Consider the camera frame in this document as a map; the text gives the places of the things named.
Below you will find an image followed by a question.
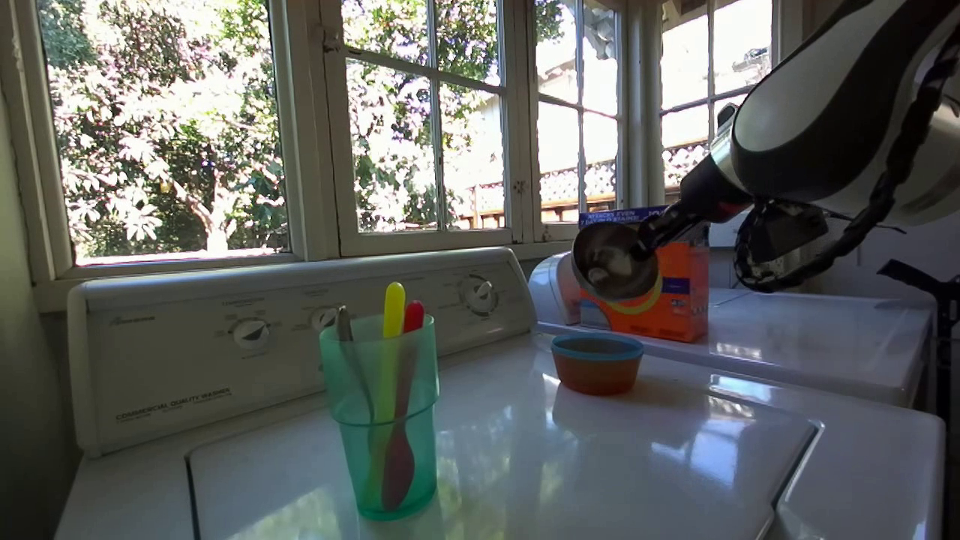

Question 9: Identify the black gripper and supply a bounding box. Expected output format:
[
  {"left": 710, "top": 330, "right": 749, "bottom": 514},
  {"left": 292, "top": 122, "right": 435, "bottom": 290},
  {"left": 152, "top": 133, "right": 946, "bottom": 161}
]
[{"left": 640, "top": 154, "right": 755, "bottom": 254}]

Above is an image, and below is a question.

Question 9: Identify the silver metal bowl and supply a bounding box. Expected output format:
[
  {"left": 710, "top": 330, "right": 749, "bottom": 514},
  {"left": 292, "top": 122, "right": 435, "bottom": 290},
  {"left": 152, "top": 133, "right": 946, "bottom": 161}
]
[{"left": 569, "top": 220, "right": 662, "bottom": 300}]

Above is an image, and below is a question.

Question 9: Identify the orange and light blue bowl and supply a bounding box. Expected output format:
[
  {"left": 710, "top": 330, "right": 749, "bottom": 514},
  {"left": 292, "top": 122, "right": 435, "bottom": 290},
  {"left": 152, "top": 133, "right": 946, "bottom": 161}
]
[{"left": 549, "top": 330, "right": 646, "bottom": 398}]

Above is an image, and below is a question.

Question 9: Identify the Tide detergent box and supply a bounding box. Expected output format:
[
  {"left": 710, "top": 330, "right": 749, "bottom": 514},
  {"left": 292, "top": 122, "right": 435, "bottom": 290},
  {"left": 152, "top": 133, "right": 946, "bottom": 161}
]
[{"left": 577, "top": 207, "right": 714, "bottom": 344}]

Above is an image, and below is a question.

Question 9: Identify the white dryer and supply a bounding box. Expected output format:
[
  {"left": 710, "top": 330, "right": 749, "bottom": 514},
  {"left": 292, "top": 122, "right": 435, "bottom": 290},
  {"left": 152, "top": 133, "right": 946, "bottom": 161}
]
[{"left": 526, "top": 250, "right": 940, "bottom": 407}]

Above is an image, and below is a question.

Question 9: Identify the large washer timer dial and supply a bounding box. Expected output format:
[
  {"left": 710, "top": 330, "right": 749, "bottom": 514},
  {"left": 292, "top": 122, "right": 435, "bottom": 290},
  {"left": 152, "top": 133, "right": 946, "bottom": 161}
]
[{"left": 459, "top": 277, "right": 500, "bottom": 319}]

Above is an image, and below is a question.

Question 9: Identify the white washing machine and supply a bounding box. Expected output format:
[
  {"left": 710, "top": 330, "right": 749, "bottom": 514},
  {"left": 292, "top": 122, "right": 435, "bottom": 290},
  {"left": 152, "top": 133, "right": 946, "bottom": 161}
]
[{"left": 54, "top": 243, "right": 947, "bottom": 540}]

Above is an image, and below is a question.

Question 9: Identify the yellow plastic spoon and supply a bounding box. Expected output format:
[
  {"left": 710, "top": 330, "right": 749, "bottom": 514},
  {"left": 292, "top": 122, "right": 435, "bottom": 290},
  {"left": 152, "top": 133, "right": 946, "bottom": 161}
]
[{"left": 375, "top": 278, "right": 411, "bottom": 429}]

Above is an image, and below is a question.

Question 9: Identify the black pole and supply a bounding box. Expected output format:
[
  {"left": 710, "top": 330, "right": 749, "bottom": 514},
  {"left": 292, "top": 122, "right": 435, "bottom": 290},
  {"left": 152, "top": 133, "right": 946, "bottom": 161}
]
[{"left": 880, "top": 259, "right": 960, "bottom": 429}]

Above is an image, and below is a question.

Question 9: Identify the grey plastic utensil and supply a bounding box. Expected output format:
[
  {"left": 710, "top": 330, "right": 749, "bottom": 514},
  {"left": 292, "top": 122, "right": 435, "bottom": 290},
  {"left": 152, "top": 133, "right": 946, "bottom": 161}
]
[{"left": 334, "top": 302, "right": 379, "bottom": 422}]

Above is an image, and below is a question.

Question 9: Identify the red plastic spoon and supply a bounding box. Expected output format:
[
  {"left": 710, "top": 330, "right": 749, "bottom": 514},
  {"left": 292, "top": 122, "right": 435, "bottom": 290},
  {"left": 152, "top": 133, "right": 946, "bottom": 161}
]
[{"left": 382, "top": 300, "right": 428, "bottom": 510}]

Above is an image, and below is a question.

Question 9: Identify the white framed window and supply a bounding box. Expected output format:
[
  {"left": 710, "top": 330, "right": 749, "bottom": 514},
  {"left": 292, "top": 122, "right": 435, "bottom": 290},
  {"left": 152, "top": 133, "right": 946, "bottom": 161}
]
[{"left": 0, "top": 0, "right": 804, "bottom": 302}]

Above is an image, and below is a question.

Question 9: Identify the green translucent plastic cup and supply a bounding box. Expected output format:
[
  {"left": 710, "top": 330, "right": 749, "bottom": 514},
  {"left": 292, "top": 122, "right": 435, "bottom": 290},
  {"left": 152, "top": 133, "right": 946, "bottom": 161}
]
[{"left": 315, "top": 312, "right": 444, "bottom": 521}]

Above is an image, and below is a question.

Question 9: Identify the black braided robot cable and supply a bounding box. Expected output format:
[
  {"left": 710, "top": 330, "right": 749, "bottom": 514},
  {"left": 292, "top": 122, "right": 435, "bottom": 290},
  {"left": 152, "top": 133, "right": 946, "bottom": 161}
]
[{"left": 731, "top": 39, "right": 960, "bottom": 295}]

